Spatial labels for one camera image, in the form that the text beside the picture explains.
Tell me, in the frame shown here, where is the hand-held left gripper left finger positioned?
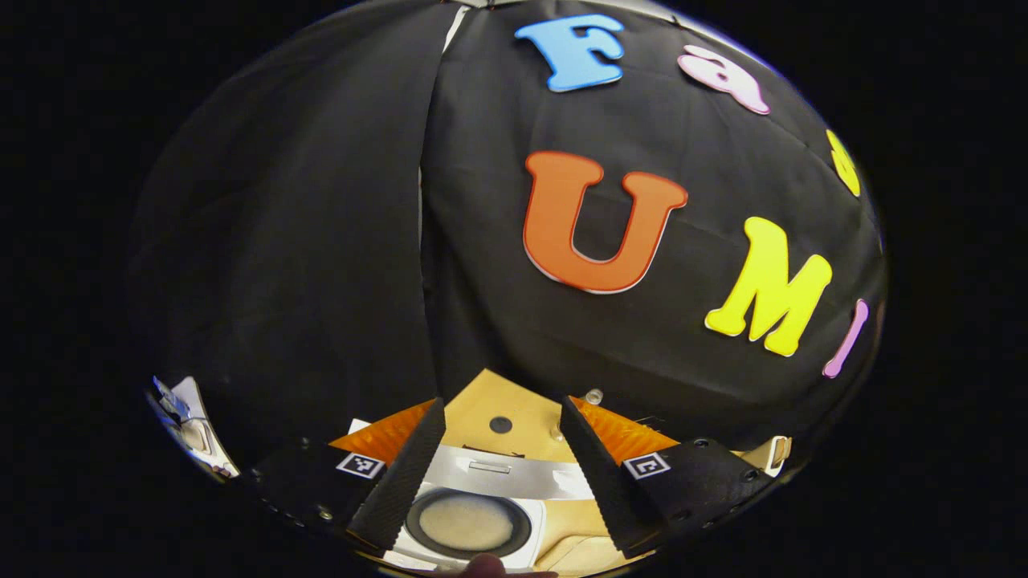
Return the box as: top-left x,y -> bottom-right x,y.
239,397 -> 447,553

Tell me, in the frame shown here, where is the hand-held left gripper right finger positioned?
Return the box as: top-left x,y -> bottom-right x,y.
559,395 -> 784,560

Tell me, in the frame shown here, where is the white rice heap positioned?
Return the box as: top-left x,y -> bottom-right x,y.
418,494 -> 515,552

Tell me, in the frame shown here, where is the white rice cooker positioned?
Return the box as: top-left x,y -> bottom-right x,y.
349,417 -> 599,575

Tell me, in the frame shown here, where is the clear plastic water bottle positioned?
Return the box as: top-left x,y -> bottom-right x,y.
550,388 -> 604,442

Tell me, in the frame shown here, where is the white divided dish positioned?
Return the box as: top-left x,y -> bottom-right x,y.
743,436 -> 793,479

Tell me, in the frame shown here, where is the white and blue panel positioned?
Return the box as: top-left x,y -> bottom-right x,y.
147,375 -> 240,481

